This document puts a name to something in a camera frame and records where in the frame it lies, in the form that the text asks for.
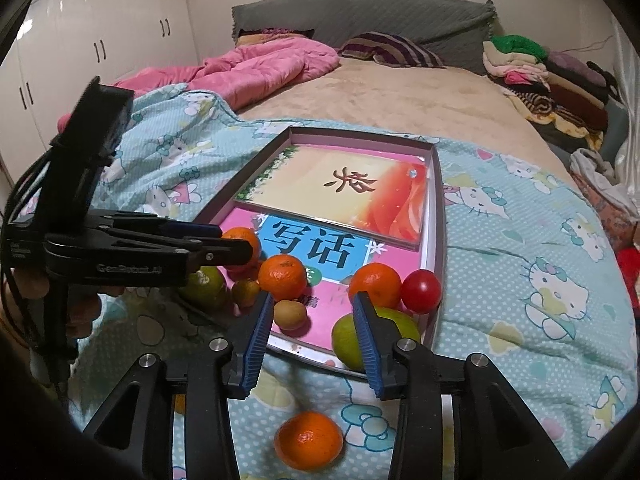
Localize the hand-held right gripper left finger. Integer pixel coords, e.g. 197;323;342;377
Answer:
82;290;276;480

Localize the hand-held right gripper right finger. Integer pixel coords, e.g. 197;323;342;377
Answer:
351;292;571;480

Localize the red tomato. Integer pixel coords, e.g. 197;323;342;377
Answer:
400;269;443;314

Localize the person's left hand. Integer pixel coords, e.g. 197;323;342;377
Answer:
10;266;126;343

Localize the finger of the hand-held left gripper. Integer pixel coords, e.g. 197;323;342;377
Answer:
165;237;253;273
150;220;224;242

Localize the green apple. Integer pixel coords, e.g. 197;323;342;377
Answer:
331;306;422;373

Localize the striped pillow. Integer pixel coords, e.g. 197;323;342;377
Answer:
337;32;446;69

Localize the pink quilt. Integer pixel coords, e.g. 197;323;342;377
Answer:
57;35;342;133

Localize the white wardrobe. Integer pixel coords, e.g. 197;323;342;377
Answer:
0;0;201;171

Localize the white satin curtain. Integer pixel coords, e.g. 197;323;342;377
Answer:
610;10;640;161

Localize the pile of folded clothes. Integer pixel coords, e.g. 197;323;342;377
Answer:
482;34;626;153

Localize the beige bed sheet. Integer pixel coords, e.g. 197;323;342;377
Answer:
235;55;576;181

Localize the orange tangerine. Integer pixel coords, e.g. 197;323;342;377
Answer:
257;254;308;302
274;411;345;472
348;264;403;310
220;226;262;273

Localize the grey quilted headboard cover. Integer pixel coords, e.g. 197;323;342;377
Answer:
231;0;498;61

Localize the small brown fruit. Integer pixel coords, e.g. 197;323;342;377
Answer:
231;279;262;309

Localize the small yellow fruit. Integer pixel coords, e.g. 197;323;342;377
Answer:
274;300;308;331

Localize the crumpled patterned cloth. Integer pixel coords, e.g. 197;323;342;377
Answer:
570;147;640;256

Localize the grey cardboard box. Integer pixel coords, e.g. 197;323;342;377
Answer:
192;126;447;375

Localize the black cable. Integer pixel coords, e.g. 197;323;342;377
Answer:
2;142;68;406

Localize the green unripe tangerine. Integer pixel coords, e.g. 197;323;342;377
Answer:
176;265;227;312

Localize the red cloth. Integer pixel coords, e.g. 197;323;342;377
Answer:
615;247;640;311

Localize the blue cat print blanket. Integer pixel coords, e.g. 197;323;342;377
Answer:
65;82;638;480

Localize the pink book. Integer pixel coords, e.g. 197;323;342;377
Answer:
220;210;431;356

